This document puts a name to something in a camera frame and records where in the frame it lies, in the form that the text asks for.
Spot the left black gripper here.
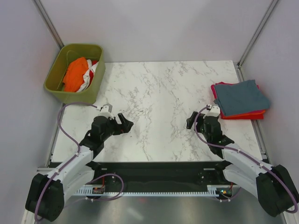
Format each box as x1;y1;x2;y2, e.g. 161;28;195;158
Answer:
101;113;133;141

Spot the orange t shirt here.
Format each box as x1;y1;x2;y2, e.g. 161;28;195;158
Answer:
63;57;89;92

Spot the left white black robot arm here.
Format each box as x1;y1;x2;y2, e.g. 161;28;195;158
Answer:
25;112;134;222

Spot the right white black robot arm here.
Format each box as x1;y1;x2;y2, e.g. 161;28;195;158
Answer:
186;111;299;217

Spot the folded magenta t shirt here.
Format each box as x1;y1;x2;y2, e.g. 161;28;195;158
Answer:
210;81;266;115

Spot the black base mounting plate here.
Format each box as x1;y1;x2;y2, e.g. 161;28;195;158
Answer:
91;161;231;192

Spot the folded grey-blue t shirt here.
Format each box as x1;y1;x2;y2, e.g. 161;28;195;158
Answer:
213;79;271;116

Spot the white red green t shirt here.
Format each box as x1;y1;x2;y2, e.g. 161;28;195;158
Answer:
77;59;99;92

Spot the folded red-orange t shirt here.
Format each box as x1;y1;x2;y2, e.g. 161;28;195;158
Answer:
221;110;266;120

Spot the olive green plastic bin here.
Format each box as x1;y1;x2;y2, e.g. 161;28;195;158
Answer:
44;43;106;104

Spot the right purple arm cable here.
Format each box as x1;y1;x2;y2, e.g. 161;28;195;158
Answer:
194;105;299;214

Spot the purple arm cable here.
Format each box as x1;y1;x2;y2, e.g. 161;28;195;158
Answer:
34;102;100;222
194;105;299;214

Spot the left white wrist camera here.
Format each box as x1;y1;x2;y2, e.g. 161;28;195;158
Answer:
97;104;114;119

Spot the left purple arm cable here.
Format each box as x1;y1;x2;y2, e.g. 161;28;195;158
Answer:
34;102;100;222

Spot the right aluminium frame post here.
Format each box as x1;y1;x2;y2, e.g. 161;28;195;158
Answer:
236;0;280;67

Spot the aluminium frame post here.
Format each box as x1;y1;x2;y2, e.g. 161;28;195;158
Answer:
32;0;64;49
236;0;280;67

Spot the white slotted cable duct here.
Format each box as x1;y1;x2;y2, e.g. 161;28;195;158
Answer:
73;185;234;197

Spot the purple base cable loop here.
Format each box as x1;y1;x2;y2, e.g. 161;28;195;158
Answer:
63;173;124;208

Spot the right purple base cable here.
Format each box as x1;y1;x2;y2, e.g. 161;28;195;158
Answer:
216;185;242;203

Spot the aluminium extrusion rail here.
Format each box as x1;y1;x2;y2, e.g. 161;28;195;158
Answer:
36;168;56;175

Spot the left aluminium frame post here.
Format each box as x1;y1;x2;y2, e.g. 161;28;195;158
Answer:
32;0;64;49

